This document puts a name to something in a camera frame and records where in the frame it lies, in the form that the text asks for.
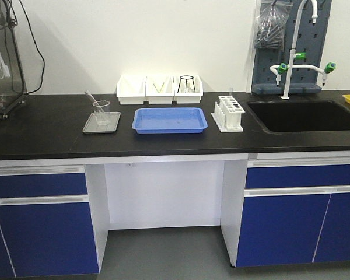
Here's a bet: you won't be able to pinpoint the grey metal tray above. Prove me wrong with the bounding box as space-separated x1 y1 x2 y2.
82 111 121 135

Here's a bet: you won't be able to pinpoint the upper left blue drawer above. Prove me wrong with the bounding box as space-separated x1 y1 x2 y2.
0 173 88 198

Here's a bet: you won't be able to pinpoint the middle white storage bin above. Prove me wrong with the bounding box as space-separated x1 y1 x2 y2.
145 74 174 104

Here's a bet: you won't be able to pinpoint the right white storage bin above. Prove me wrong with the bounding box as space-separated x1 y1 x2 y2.
173 73 204 104

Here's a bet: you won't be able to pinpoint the blue drawer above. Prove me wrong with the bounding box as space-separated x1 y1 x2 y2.
0 173 88 198
246 164 350 189

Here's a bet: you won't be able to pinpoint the upper right blue drawer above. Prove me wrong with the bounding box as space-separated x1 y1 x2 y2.
246 164 350 189

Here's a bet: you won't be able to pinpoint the white storage bin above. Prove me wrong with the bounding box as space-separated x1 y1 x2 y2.
116 74 146 105
173 73 204 104
145 74 174 104

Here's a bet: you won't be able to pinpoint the black lab sink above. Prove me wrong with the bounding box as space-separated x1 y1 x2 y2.
248 101 350 132

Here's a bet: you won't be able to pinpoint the far right blue cabinet door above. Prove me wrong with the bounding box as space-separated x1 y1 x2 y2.
314 193 350 263

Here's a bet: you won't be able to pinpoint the black hanging cable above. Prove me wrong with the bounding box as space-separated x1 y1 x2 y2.
11 0 46 95

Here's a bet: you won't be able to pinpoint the clear glass beaker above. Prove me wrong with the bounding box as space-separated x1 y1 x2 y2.
93 100 110 125

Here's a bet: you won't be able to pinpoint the black wire tripod stand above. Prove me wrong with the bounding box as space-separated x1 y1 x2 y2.
177 75 196 93

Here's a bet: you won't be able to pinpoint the plastic bag of grey pegs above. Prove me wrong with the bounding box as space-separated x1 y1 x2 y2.
253 1 293 51

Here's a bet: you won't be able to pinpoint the grey pegboard drying rack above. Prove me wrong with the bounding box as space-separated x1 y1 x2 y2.
251 1 332 95

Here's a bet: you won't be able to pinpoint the metal frame equipment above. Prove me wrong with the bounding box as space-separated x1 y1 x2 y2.
0 1 27 121

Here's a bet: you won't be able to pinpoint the yellow green sticks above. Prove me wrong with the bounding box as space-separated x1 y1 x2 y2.
153 82 165 94

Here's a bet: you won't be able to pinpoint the white gooseneck lab faucet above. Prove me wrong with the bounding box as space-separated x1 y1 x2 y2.
269 0 336 100

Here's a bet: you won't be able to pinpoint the left white storage bin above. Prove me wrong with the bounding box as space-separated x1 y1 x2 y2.
116 74 146 105

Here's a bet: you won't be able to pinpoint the clear glass test tube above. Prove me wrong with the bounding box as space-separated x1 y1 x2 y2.
85 90 104 113

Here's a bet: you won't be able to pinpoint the blue plastic tray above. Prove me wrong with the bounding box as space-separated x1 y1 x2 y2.
132 107 208 134

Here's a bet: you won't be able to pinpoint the white test tube rack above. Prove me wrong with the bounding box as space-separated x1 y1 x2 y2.
211 96 245 132

